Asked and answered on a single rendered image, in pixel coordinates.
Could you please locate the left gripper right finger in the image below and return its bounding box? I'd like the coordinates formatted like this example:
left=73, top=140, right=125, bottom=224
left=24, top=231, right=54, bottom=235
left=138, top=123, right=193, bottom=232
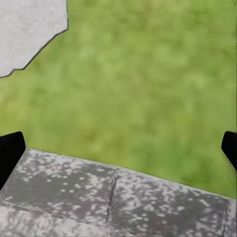
left=221, top=131, right=237, bottom=170

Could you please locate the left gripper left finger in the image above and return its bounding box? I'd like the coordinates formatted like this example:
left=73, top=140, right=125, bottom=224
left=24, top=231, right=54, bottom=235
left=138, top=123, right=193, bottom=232
left=0, top=131, right=26, bottom=190

